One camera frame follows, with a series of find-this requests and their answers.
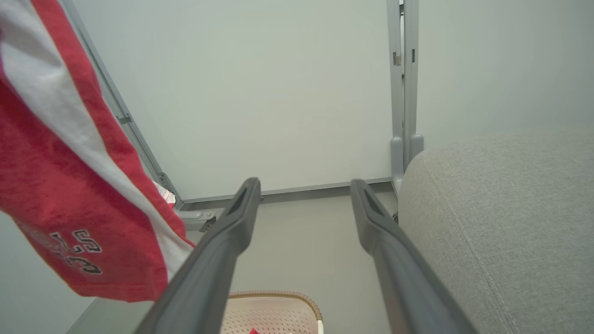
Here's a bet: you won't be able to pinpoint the white perforated laundry basket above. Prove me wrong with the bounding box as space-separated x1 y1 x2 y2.
220 291 324 334

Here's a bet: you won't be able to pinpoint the grey fabric sofa seat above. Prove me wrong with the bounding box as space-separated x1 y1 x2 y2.
398 132 594 334

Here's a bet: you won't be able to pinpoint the grey partition stand foot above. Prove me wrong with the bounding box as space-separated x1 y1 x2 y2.
387 0 424 195

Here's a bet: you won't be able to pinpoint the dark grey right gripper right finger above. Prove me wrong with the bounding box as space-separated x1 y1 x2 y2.
350 179 478 334

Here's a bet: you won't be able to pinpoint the red white basketball shorts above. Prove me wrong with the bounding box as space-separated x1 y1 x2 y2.
0 0 195 303

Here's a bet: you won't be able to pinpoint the grey partition base rail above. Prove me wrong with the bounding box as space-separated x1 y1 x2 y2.
179 178 395 212

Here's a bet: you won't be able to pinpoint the grey metal partition frame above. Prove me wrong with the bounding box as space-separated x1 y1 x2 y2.
62 0 218 232

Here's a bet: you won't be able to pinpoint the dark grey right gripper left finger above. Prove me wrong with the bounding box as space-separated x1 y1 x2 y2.
135 177 262 334

